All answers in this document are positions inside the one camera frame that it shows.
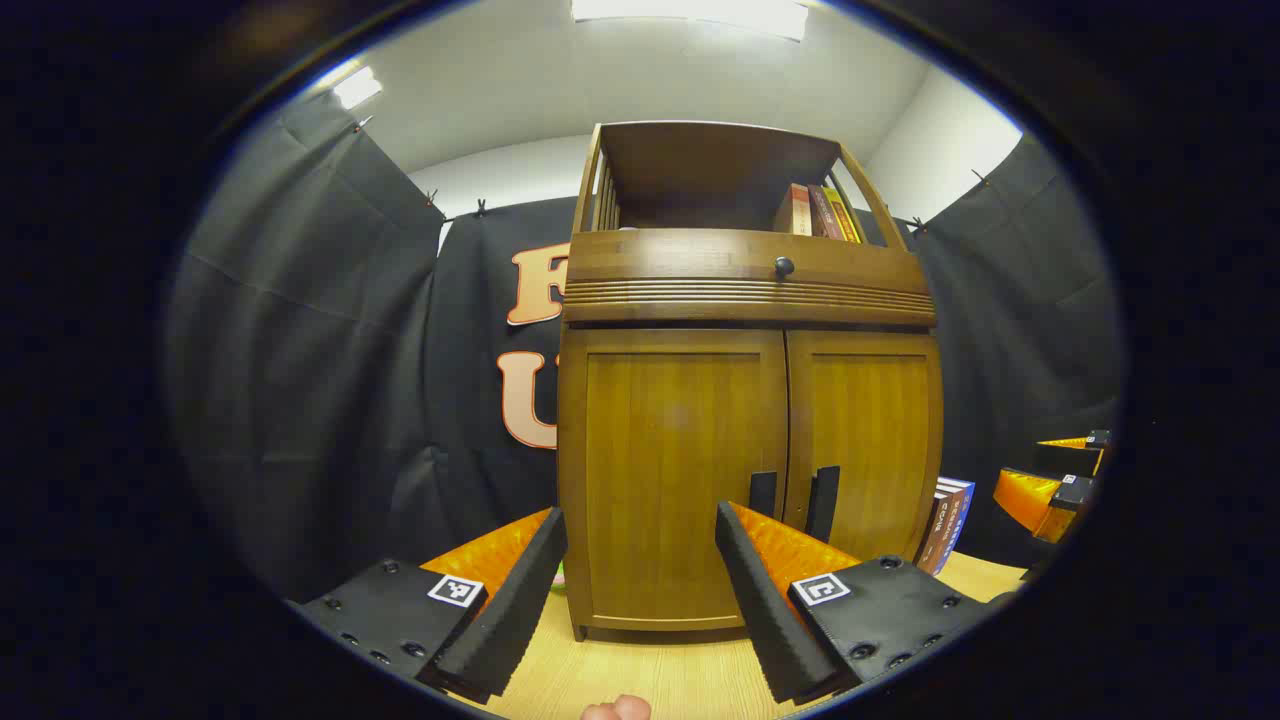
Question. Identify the brown book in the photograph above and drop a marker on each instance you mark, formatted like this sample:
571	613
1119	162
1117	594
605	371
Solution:
935	530

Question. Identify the wooden shoe cabinet door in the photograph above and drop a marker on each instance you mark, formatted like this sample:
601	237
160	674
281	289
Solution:
880	430
660	450

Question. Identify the wooden double-door shoe cabinet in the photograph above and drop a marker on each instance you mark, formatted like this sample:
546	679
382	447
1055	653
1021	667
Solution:
740	150

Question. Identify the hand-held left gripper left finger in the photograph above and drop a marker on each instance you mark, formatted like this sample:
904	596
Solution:
520	600

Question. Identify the wooden drawer with black knob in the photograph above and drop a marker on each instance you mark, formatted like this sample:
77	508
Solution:
680	260

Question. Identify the small green object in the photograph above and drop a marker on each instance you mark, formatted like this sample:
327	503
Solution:
560	578

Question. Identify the black backdrop cloth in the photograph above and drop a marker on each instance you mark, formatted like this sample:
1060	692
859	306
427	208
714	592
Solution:
300	400

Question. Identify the ceiling light panel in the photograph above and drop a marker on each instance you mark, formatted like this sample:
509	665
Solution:
357	87
690	12

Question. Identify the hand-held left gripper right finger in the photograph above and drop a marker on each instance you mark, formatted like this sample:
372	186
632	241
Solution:
760	610

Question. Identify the dark red book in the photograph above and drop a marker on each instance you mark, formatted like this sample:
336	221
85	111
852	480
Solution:
825	212

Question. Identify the yellow book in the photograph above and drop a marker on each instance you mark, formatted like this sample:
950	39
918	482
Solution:
846	218

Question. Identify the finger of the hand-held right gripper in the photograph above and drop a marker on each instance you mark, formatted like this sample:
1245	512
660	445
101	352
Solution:
1025	495
1075	442

